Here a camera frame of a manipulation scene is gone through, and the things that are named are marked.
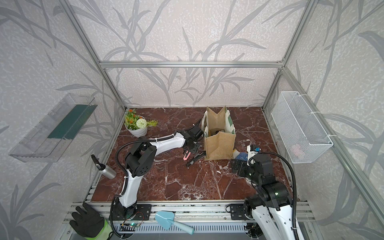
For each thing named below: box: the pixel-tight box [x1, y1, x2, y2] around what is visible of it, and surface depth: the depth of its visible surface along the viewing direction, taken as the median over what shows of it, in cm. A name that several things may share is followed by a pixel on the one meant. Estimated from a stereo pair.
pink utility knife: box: [183, 150, 191, 161], surface depth 95 cm
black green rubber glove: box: [69, 202, 109, 240], surface depth 72 cm
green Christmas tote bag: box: [201, 106, 236, 161], surface depth 90 cm
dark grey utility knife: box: [185, 151, 207, 167], surface depth 94 cm
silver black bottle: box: [91, 154, 117, 180], surface depth 80 cm
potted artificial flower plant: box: [124, 109, 158, 138], surface depth 96 cm
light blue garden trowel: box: [155, 210, 195, 235], surface depth 72 cm
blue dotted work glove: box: [235, 152, 248, 162], surface depth 96 cm
